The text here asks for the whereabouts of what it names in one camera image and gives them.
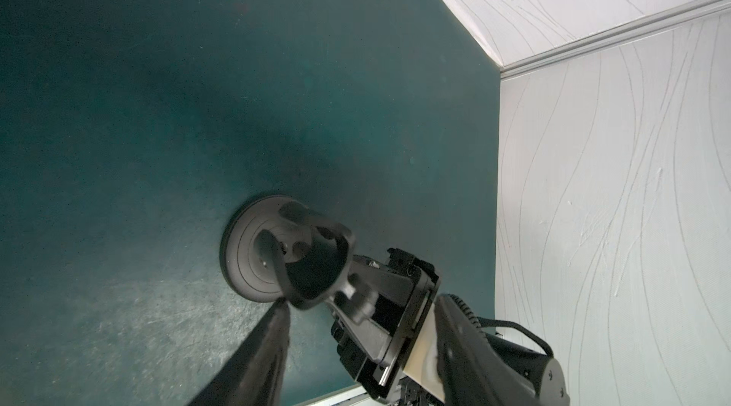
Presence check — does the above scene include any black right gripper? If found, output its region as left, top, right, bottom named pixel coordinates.
left=190, top=248, right=539, bottom=406

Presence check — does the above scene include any black microphone stand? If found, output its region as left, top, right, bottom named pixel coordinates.
left=220, top=195, right=379, bottom=324

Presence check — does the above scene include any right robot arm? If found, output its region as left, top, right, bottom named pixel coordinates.
left=330, top=248, right=570, bottom=405

